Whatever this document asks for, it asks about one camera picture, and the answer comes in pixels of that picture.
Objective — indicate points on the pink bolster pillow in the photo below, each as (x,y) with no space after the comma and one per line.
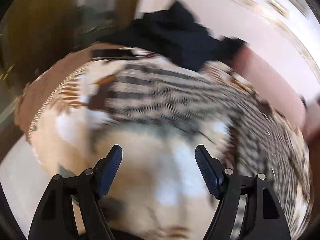
(270,85)

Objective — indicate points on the black white checkered coat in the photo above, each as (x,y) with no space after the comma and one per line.
(263,140)

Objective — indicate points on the wooden glass cabinet door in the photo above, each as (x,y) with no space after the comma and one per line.
(37,33)

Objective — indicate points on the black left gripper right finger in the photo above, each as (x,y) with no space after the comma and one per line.
(249,202)

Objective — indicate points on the dark navy garment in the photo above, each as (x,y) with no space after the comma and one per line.
(174,33)

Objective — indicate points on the leaf pattern cream blanket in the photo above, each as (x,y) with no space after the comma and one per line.
(158,191)

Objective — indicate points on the black smartphone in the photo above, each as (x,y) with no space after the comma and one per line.
(111,53)

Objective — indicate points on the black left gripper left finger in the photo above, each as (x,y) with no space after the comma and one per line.
(55,218)

